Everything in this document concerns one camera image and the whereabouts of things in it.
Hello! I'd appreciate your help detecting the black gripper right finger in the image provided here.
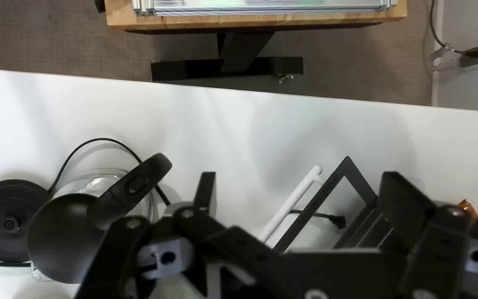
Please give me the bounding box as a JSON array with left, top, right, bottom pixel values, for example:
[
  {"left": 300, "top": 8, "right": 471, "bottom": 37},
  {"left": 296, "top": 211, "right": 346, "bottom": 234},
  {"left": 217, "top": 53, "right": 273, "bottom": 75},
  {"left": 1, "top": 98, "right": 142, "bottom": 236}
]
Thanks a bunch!
[{"left": 396, "top": 204, "right": 472, "bottom": 299}]

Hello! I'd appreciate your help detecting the white plastic stick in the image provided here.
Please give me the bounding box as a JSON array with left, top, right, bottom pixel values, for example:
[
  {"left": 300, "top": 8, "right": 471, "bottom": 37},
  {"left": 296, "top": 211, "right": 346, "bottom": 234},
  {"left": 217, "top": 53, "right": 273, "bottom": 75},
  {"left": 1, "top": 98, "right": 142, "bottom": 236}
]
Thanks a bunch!
[{"left": 258, "top": 164, "right": 321, "bottom": 243}]

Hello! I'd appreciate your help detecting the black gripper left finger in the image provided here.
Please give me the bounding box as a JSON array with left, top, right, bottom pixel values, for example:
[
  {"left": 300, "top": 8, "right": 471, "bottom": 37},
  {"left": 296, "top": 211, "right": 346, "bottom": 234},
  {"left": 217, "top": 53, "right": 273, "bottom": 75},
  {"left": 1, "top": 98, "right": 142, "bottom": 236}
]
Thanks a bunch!
[{"left": 74, "top": 208, "right": 223, "bottom": 299}]

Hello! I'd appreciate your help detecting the white wall power outlet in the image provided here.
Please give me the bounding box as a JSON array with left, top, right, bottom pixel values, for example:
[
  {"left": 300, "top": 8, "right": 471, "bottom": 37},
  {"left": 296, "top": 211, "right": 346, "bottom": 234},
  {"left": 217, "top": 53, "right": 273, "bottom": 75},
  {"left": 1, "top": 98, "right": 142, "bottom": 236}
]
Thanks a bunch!
[{"left": 429, "top": 45, "right": 478, "bottom": 70}]

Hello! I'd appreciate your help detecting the black toaster oven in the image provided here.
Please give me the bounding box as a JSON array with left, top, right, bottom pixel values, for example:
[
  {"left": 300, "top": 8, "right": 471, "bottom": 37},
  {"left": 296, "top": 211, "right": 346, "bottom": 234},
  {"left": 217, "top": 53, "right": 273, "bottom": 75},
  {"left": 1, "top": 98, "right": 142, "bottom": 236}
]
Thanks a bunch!
[{"left": 192, "top": 154, "right": 439, "bottom": 299}]

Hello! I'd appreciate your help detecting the black round kettle base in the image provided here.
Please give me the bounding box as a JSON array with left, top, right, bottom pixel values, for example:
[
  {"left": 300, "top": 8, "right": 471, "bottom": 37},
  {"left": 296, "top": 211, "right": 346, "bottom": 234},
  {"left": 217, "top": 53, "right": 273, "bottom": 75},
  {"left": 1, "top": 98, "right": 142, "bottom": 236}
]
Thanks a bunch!
[{"left": 0, "top": 179, "right": 49, "bottom": 262}]

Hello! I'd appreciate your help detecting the glass kettle with black lid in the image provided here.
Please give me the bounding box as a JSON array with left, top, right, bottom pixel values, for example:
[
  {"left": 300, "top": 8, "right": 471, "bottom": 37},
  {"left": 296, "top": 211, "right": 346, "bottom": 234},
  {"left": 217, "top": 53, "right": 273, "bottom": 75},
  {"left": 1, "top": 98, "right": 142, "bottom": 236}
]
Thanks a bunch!
[{"left": 26, "top": 153, "right": 172, "bottom": 284}]

